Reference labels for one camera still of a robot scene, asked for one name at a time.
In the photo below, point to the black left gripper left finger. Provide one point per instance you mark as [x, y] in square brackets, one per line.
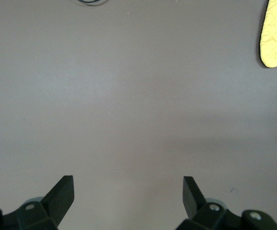
[59, 196]

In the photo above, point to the yellow quilted oven mitt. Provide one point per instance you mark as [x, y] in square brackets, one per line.
[275, 40]

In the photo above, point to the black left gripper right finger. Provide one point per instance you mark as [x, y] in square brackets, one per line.
[191, 198]

